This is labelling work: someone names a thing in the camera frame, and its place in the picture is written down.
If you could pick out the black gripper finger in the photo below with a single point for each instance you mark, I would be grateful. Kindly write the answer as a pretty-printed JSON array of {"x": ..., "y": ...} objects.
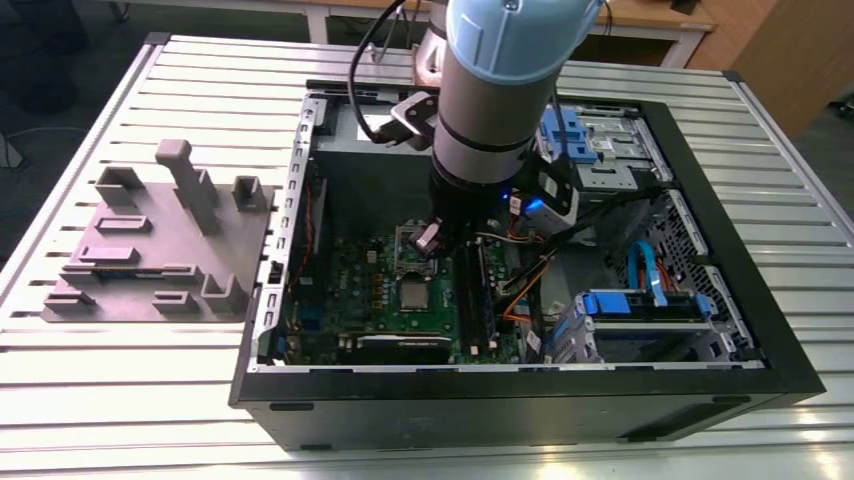
[{"x": 428, "y": 242}]

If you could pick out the silver CPU chip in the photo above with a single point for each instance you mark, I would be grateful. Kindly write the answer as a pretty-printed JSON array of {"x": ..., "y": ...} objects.
[{"x": 415, "y": 296}]

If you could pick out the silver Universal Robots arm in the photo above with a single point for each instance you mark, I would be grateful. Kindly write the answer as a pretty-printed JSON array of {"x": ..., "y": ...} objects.
[{"x": 493, "y": 125}]

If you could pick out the green motherboard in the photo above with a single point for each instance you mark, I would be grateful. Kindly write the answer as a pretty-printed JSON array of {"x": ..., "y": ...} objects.
[{"x": 360, "y": 260}]

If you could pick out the grey power supply unit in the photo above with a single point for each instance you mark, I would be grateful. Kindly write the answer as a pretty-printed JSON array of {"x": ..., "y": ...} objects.
[{"x": 373, "y": 185}]

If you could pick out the grey square box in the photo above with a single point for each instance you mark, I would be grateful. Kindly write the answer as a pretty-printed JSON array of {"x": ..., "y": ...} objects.
[{"x": 416, "y": 112}]

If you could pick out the blue drive bay latch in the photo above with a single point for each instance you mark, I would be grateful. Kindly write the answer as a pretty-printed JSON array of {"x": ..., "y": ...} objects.
[{"x": 580, "y": 150}]

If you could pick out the black graphics card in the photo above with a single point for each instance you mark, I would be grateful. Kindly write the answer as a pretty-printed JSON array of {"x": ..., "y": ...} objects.
[{"x": 400, "y": 350}]

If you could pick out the grey metal drive cage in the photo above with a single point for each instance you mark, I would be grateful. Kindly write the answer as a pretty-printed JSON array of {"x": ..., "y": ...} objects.
[{"x": 613, "y": 177}]

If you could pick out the hard disk in blue carrier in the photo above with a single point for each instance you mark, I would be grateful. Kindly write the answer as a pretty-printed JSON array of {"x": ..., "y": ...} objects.
[{"x": 607, "y": 305}]

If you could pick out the grey metal disk bay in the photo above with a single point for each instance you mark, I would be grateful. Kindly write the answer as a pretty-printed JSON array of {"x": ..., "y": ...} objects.
[{"x": 576, "y": 345}]

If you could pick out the black PC case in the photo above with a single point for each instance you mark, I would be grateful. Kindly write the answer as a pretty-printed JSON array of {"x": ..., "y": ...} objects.
[{"x": 467, "y": 410}]

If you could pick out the grey parts rack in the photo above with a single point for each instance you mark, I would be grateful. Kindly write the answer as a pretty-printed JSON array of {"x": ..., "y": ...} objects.
[{"x": 173, "y": 240}]

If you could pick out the black RAM stick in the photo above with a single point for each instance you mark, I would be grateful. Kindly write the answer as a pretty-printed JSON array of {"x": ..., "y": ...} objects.
[{"x": 129, "y": 274}]

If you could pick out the wooden cabinet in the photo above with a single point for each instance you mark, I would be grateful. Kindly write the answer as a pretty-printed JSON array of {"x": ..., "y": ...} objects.
[{"x": 787, "y": 60}]

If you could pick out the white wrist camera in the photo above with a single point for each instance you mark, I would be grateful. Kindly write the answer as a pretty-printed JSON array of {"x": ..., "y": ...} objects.
[{"x": 560, "y": 210}]

